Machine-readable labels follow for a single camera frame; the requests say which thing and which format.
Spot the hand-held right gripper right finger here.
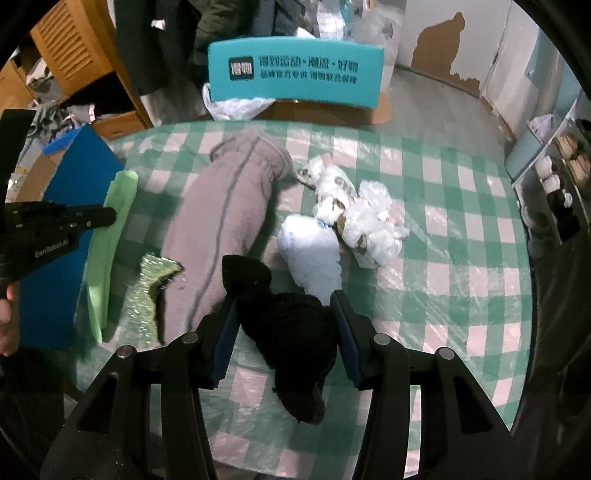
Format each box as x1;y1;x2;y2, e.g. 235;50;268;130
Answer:
330;290;529;480

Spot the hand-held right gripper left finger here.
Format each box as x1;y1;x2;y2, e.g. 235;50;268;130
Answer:
39;295;241;480

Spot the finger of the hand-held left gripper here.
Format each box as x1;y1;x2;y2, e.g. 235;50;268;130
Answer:
55;207;117;232

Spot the light green cloth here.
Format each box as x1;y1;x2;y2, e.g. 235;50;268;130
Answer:
83;170;138;343

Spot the blue storage box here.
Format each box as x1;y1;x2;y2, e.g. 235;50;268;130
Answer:
9;124;125;352

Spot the black soft cloth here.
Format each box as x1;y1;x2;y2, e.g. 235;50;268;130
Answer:
222;255;340;425

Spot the pale blue-white soft sock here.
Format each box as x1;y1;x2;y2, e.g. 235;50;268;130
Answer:
277;215;345;305

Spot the bundle of white plastic bags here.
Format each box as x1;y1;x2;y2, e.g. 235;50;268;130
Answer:
295;154;409;269

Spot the grey fuzzy sock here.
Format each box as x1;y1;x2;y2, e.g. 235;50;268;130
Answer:
159;129;294;333

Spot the person's left hand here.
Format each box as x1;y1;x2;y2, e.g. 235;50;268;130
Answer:
0;281;20;357

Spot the green glitter cloth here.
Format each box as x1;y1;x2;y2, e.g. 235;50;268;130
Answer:
126;254;184;344

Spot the green checkered tablecloth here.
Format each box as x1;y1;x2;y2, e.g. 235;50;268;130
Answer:
76;120;532;480

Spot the wooden louvred wardrobe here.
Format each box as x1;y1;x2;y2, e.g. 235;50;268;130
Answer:
0;0;155;139

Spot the white plastic bag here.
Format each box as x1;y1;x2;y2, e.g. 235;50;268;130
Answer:
202;83;273;121

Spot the black hanging coat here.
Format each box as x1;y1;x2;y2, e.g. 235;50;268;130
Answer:
113;0;208;95

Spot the brown cardboard box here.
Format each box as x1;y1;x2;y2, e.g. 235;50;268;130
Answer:
252;92;393;127

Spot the teal printed box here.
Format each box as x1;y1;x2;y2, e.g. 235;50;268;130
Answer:
203;39;385;109

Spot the black shoe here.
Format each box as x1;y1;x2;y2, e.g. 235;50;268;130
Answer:
547;189;581;241

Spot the white shoe rack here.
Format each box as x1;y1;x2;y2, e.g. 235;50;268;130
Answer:
505;88;591;259

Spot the white shoe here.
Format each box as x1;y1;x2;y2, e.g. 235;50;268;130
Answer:
536;157;561;192

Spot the grey-blue hanging jacket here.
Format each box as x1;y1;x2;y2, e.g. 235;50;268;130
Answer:
252;0;319;35

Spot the brown shoe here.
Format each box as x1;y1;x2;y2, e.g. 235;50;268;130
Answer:
555;135;585;158
568;154;591;182

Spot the clear plastic bag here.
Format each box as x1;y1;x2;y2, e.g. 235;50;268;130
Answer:
314;0;407;61

